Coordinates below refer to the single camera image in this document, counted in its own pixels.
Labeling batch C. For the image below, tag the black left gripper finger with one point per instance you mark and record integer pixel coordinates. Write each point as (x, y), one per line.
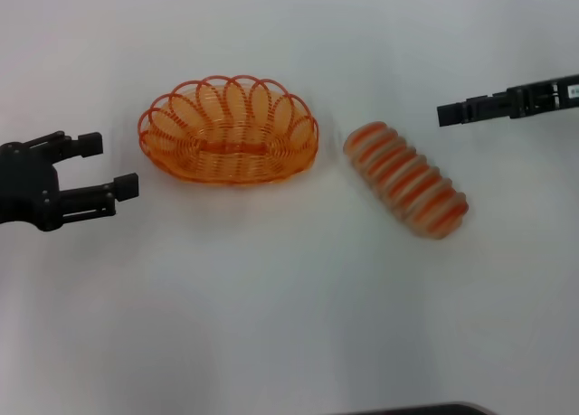
(88, 144)
(126, 185)

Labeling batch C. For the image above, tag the orange woven plastic basket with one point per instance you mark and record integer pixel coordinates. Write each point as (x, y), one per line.
(226, 148)

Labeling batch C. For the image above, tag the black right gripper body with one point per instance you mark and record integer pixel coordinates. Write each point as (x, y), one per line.
(538, 96)

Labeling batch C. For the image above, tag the dark rounded robot base edge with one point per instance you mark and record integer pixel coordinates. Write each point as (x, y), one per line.
(420, 408)

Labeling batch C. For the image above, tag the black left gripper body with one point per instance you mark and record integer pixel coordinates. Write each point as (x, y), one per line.
(27, 189)

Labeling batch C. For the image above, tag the orange striped long bread loaf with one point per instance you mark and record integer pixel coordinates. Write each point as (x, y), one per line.
(405, 182)

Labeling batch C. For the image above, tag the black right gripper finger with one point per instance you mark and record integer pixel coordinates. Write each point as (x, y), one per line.
(452, 113)

